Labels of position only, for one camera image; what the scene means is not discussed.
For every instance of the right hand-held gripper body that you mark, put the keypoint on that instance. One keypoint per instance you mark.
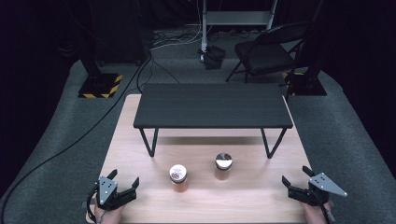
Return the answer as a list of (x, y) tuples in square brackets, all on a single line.
[(320, 186)]

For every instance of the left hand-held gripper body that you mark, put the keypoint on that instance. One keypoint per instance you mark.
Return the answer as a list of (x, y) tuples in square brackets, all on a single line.
[(107, 189)]

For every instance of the person's left hand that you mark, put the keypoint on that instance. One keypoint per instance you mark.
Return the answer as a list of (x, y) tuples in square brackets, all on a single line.
[(107, 215)]

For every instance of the person's right hand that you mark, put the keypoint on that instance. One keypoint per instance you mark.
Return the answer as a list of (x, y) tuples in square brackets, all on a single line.
[(316, 214)]

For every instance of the hazard-striped stand base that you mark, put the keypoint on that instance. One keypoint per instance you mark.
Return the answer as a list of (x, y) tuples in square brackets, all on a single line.
[(100, 85), (306, 84)]

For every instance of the black folding chair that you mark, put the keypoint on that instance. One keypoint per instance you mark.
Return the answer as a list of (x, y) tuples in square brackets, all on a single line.
[(267, 53)]

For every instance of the black bag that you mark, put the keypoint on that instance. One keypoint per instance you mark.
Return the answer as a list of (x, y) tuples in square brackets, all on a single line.
[(214, 56)]

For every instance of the grey metal stand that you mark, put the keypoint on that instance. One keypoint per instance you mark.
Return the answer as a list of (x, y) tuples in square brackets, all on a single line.
[(236, 18)]

